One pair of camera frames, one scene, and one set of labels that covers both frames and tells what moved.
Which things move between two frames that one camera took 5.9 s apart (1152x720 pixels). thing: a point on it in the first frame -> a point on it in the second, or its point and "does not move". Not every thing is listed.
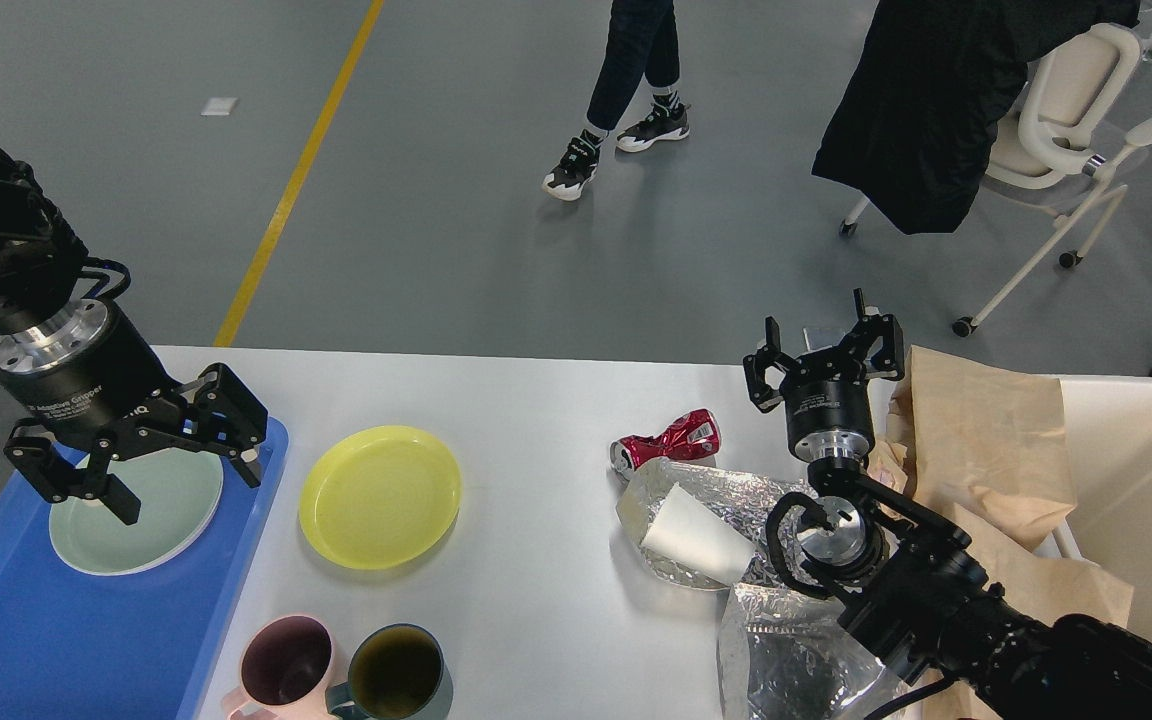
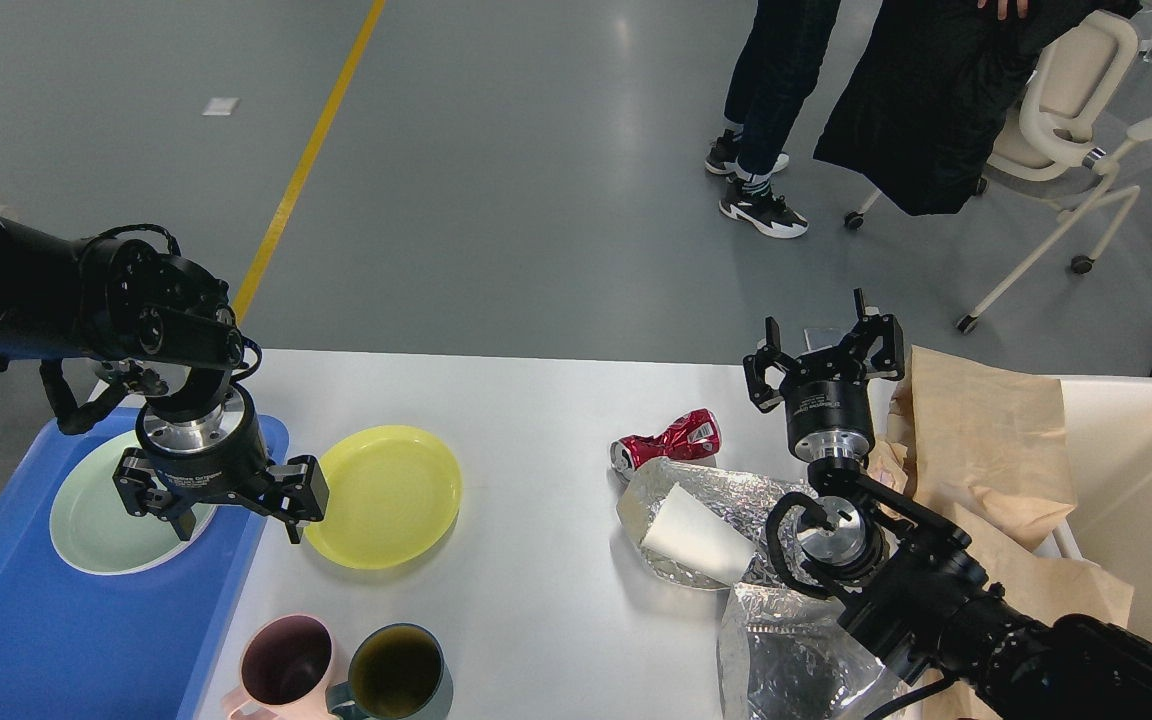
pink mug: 286,666 does not move
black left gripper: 87,368 -> 221,456
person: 642,41 -> 779,69
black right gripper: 828,403 does not move
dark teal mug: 396,672 does not move
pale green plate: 178,491 does not move
